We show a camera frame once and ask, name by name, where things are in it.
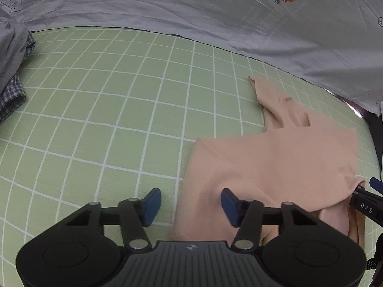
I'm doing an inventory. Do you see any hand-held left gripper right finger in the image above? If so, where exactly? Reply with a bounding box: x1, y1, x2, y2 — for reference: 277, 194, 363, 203
221, 188, 319, 251

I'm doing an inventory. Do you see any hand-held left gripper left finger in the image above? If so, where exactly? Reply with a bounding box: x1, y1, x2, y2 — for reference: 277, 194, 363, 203
63, 188, 162, 251

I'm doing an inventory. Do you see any beige garment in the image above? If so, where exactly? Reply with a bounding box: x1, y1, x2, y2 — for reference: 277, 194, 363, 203
170, 76, 367, 246

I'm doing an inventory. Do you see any green grid mat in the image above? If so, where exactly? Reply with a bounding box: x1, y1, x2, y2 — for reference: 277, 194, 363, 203
0, 26, 382, 287

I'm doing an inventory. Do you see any blue plaid shirt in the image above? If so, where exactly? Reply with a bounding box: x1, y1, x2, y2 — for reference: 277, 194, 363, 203
0, 31, 37, 124

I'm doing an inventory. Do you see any white printed bed sheet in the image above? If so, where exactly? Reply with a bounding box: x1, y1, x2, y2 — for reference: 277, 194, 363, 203
0, 0, 383, 118

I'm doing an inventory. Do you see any grey sweatshirt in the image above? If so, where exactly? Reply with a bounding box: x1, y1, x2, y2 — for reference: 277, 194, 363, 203
0, 6, 30, 96

